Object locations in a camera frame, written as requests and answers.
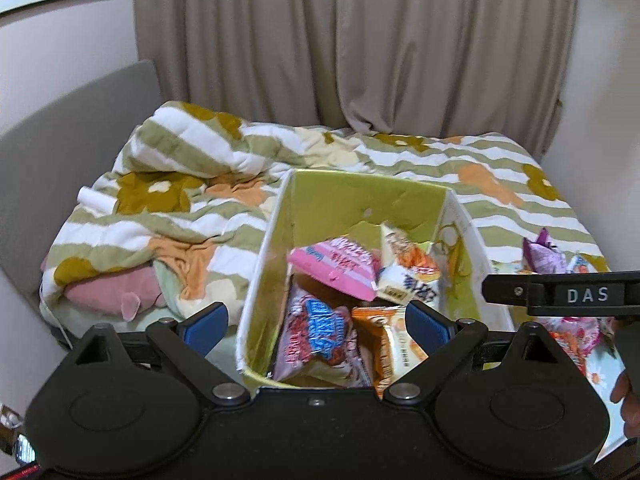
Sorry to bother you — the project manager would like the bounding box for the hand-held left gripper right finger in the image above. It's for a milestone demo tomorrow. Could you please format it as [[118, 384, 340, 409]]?
[[384, 301, 571, 406]]

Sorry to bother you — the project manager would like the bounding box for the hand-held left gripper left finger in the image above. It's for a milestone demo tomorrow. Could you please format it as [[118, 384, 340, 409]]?
[[65, 302, 251, 406]]

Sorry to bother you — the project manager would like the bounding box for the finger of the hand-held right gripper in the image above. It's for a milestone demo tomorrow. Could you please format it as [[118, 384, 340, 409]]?
[[481, 270, 640, 317], [614, 320, 640, 367]]

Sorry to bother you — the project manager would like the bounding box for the purple snack packet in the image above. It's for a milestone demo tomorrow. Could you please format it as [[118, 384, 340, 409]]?
[[521, 227, 568, 275]]

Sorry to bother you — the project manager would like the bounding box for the pink orange snack packet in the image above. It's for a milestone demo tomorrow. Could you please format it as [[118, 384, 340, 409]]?
[[547, 315, 618, 377]]

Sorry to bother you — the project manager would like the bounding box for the person's right hand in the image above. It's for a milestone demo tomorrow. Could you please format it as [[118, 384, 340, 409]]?
[[611, 369, 640, 441]]

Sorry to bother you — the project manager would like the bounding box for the white blue snack packet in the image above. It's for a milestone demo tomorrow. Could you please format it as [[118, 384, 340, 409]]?
[[569, 254, 610, 274]]

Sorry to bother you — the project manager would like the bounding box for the cream orange snack packet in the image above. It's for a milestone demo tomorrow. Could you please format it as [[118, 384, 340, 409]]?
[[375, 222, 443, 311]]

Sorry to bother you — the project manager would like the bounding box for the pink plush toy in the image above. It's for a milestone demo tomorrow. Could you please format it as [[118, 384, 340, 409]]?
[[65, 265, 168, 322]]

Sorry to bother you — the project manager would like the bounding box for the floral striped blanket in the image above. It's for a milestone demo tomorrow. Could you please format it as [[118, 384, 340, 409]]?
[[40, 101, 626, 403]]

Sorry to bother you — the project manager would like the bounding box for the blue label snack packet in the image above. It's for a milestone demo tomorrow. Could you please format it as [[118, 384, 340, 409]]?
[[272, 280, 373, 388]]

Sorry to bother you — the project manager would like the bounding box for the white tube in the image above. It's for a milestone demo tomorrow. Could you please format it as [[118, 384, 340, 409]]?
[[78, 186, 118, 215]]

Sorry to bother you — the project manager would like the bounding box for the grey bed headboard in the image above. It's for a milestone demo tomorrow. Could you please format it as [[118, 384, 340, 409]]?
[[0, 59, 163, 311]]

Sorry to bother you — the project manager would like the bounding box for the beige curtain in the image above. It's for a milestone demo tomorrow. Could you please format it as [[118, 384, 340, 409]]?
[[132, 0, 583, 158]]

